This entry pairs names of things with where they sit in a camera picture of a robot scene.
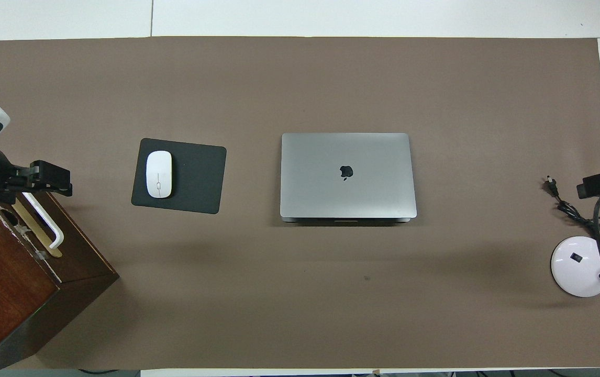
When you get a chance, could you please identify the grey aluminium laptop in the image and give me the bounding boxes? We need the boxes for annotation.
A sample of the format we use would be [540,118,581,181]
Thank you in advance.
[280,132,418,225]

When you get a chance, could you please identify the white desk lamp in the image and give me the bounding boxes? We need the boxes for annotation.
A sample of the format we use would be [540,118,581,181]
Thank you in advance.
[550,202,600,298]

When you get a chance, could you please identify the white computer mouse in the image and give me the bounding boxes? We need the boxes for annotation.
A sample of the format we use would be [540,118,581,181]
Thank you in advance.
[146,151,173,198]

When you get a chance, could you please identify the dark brown wooden box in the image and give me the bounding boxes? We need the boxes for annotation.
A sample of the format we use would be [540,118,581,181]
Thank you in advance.
[0,190,119,375]

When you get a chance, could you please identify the black mouse pad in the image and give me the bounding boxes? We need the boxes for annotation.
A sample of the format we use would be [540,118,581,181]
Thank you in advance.
[131,138,227,214]

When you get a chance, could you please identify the brown table mat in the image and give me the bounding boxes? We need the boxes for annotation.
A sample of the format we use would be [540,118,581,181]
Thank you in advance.
[0,37,600,370]

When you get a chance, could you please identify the black lamp power cord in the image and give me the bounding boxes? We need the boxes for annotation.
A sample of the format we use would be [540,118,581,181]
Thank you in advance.
[545,176,600,248]

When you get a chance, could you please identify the white box handle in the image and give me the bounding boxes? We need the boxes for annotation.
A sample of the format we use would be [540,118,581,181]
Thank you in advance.
[20,192,64,249]

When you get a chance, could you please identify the brass handle plate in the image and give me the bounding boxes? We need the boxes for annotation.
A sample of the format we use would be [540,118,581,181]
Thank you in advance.
[11,201,63,258]

